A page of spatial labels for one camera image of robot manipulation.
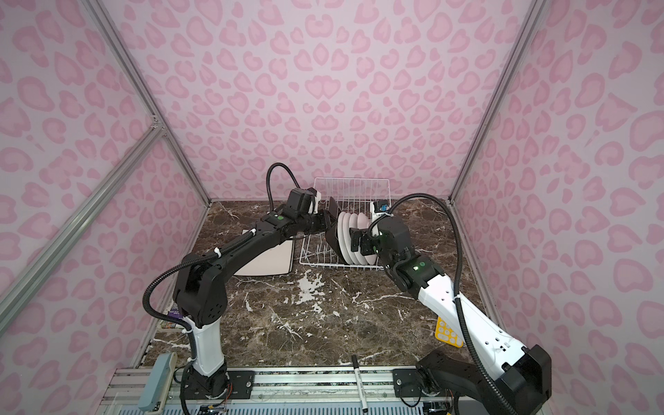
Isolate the grey box on rail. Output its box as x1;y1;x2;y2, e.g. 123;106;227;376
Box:
137;352;177;415

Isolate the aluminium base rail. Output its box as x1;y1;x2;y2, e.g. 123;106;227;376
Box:
95;364;551;415

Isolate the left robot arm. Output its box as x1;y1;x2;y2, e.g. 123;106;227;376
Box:
174;188;332;398

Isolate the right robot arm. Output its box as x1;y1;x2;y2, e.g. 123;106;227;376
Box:
336;215;553;414

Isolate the purple book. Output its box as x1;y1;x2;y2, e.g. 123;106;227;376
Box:
164;304;183;319

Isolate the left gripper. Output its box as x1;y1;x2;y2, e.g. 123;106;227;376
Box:
296;207;339;234

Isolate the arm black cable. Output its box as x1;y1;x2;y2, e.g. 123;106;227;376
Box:
142;162;301;333
367;193;520;415

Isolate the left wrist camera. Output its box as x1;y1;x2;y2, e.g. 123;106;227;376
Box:
307;188;323;214

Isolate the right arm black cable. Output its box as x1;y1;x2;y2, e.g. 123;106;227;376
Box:
367;193;520;415

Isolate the yellow calculator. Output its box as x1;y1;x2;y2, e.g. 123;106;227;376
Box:
435;317;463;349

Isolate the white wire dish rack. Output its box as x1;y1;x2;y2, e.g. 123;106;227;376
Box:
299;177;392;269

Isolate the dark brown square plate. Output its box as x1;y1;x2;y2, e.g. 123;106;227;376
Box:
325;197;346;264

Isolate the black marker pen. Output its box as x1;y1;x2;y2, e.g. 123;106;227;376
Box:
351;354;369;414

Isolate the square white plate round well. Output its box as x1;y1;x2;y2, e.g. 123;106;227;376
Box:
235;240;295;277

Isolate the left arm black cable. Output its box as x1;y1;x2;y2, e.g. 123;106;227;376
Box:
142;162;301;333

